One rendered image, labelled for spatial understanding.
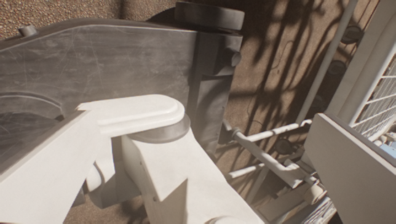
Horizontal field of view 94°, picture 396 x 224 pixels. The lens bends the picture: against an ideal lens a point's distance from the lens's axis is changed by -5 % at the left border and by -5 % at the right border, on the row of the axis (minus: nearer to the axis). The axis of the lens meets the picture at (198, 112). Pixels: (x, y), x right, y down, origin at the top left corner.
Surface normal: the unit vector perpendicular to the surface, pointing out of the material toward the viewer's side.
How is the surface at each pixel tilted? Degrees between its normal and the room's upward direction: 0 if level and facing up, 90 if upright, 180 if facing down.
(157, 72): 0
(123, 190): 90
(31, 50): 0
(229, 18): 6
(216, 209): 110
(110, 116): 90
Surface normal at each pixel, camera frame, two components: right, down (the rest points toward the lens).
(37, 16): 0.54, 0.46
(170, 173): 0.14, -0.87
